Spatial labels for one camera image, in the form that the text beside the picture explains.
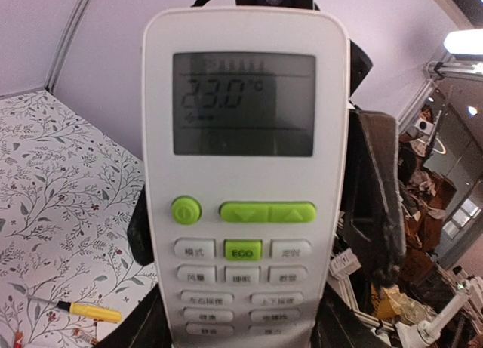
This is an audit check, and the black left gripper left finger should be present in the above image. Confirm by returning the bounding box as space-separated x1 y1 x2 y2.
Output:
96 181 174 348

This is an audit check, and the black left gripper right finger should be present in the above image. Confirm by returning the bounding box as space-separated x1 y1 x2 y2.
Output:
312 109 402 347

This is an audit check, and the yellow handled screwdriver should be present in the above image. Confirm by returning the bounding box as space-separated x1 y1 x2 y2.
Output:
27 295 122 323

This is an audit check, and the orange AAA battery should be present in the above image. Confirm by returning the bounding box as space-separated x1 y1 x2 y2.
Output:
13 331 23 348

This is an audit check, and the small white remote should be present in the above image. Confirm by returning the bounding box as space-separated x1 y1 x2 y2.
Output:
142 6 349 347

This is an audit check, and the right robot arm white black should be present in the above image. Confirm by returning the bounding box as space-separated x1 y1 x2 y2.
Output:
395 276 482 348

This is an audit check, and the floral patterned table mat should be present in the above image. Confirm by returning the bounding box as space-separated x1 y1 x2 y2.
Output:
1 91 157 347

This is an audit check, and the left aluminium frame post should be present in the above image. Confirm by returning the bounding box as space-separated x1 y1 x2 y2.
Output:
45 0 91 94

